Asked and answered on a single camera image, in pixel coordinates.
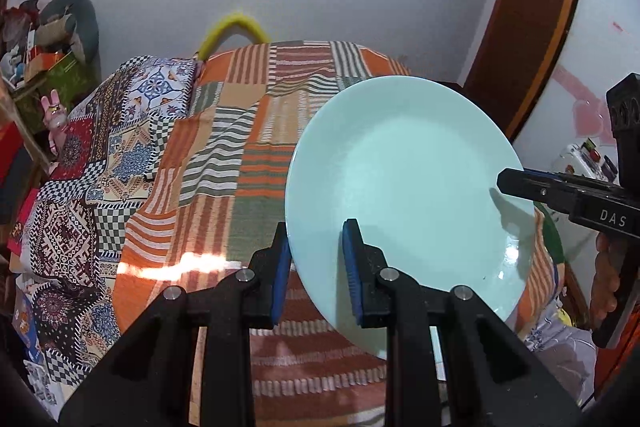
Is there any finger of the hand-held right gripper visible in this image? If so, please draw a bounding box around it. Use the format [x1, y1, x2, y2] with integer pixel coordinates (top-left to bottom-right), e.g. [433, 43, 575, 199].
[497, 168, 581, 216]
[525, 168, 626, 190]

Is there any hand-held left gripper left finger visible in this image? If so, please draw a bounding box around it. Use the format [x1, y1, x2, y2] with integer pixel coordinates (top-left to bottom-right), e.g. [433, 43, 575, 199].
[60, 222, 293, 427]

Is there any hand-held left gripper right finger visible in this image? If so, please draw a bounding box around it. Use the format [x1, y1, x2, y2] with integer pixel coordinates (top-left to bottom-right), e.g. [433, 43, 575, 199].
[341, 218, 583, 427]

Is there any mint green plate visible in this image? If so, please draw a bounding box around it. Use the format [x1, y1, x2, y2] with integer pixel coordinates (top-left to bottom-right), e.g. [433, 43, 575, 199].
[284, 75, 538, 361]

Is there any person's right hand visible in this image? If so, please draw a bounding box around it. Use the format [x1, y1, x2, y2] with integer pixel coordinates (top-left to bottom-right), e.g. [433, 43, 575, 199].
[589, 237, 626, 333]

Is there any white plastic appliance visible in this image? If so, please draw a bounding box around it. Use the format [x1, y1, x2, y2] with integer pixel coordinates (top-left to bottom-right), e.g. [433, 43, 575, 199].
[550, 138, 621, 182]

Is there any green cloth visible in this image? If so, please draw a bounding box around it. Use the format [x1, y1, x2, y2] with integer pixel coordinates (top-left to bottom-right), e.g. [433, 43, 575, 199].
[537, 204, 566, 265]

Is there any striped orange green blanket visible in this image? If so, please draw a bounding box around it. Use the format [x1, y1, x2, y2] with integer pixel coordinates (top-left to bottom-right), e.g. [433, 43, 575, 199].
[112, 39, 563, 427]

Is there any white patterned bedsheet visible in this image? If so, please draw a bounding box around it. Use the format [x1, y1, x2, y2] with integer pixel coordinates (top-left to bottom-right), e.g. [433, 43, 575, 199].
[525, 302, 596, 403]

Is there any wooden door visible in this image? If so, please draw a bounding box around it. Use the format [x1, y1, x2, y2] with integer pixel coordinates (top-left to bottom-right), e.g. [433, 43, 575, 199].
[462, 0, 576, 140]

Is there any patterned patchwork quilt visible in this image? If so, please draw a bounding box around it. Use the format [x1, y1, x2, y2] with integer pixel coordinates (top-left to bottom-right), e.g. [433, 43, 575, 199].
[10, 54, 201, 403]

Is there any dark blue box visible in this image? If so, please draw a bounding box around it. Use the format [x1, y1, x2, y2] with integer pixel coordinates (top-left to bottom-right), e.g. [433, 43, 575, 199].
[0, 152, 37, 228]

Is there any pink bunny toy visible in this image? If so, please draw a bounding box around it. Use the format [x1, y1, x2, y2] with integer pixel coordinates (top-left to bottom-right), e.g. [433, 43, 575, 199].
[40, 89, 71, 155]

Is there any green box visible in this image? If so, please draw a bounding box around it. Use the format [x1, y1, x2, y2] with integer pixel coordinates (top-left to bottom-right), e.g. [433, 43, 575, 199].
[12, 52, 98, 132]

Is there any red box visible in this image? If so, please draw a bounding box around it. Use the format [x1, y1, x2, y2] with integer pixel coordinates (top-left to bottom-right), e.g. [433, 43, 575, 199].
[0, 122, 26, 188]

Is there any orange cardboard box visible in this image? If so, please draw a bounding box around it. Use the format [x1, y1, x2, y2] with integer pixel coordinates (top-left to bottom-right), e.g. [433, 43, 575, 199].
[27, 52, 65, 74]

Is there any grey plush toy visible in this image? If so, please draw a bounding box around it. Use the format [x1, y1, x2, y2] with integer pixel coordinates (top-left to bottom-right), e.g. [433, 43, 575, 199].
[35, 0, 100, 62]

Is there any crumpled plastic bag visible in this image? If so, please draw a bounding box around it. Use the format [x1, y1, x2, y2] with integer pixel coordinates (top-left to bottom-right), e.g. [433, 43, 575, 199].
[0, 0, 41, 58]

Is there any wooden door frame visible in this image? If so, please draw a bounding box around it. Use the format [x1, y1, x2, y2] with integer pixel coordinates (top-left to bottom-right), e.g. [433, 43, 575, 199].
[505, 0, 587, 142]

